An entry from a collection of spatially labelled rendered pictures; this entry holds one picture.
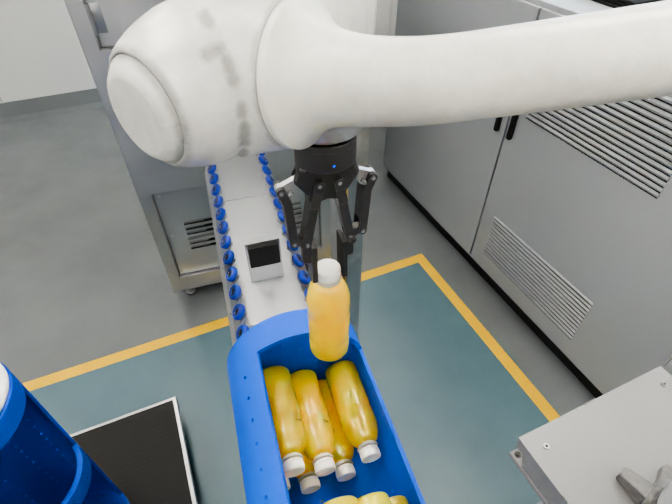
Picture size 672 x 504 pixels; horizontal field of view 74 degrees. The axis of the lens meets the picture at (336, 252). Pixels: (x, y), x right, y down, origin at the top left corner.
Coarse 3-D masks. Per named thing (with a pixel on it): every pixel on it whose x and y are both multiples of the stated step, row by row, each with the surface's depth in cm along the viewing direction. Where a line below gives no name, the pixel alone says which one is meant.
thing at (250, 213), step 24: (240, 168) 181; (240, 192) 169; (264, 192) 169; (240, 216) 158; (264, 216) 158; (216, 240) 160; (240, 240) 149; (240, 264) 141; (288, 264) 141; (264, 288) 133; (288, 288) 133; (264, 312) 127
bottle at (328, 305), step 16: (320, 288) 68; (336, 288) 68; (320, 304) 68; (336, 304) 68; (320, 320) 70; (336, 320) 70; (320, 336) 73; (336, 336) 73; (320, 352) 76; (336, 352) 76
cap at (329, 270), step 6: (318, 264) 67; (324, 264) 67; (330, 264) 67; (336, 264) 67; (318, 270) 66; (324, 270) 66; (330, 270) 66; (336, 270) 66; (318, 276) 66; (324, 276) 66; (330, 276) 66; (336, 276) 66; (324, 282) 66; (330, 282) 66
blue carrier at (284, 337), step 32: (288, 320) 86; (256, 352) 83; (288, 352) 96; (352, 352) 101; (256, 384) 79; (256, 416) 76; (384, 416) 85; (256, 448) 73; (384, 448) 87; (256, 480) 70; (320, 480) 91; (352, 480) 90; (384, 480) 86
